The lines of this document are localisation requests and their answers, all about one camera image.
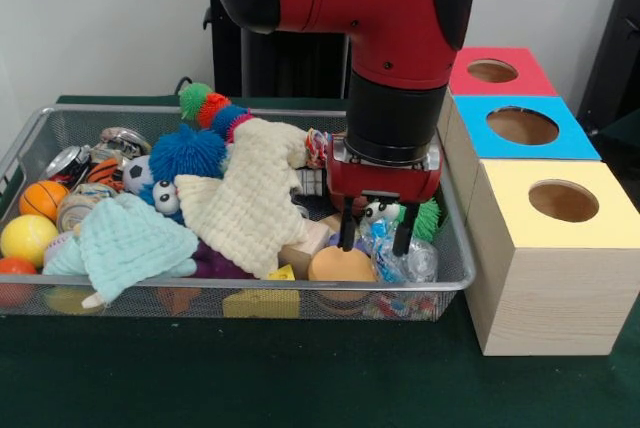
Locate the multicolour spiky caterpillar toy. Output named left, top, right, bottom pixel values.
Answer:
left=178, top=81, right=254, bottom=144

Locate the blue spiky toy with eyes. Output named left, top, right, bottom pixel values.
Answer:
left=137, top=122, right=229, bottom=224

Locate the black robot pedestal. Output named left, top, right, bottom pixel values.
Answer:
left=202, top=0, right=352, bottom=99

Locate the green spiky toy with eyes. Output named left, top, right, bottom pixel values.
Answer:
left=363, top=197, right=442, bottom=242

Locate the yellow ball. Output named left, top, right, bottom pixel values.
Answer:
left=0, top=214, right=60, bottom=269

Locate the wooden three-hole box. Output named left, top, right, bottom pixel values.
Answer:
left=436, top=46, right=640, bottom=357

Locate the dark green table cloth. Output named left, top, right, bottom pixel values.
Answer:
left=597, top=110, right=640, bottom=149
left=0, top=94, right=640, bottom=428

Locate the orange foam disc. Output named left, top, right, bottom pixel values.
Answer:
left=307, top=246, right=377, bottom=283

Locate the silver mesh bin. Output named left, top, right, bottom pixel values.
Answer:
left=0, top=103, right=477, bottom=322

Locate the orange basketball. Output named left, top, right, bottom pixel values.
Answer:
left=18, top=180, right=70, bottom=223

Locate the light blue cloth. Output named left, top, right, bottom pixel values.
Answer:
left=42, top=192, right=200, bottom=307

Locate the cream knitted cloth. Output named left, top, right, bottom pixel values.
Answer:
left=174, top=116, right=312, bottom=279

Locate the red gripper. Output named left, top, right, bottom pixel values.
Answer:
left=325, top=140, right=444, bottom=258

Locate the crushed clear plastic bottle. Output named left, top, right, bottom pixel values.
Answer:
left=359, top=217, right=441, bottom=283

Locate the black upright panel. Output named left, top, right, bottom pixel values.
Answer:
left=574, top=0, right=640, bottom=124

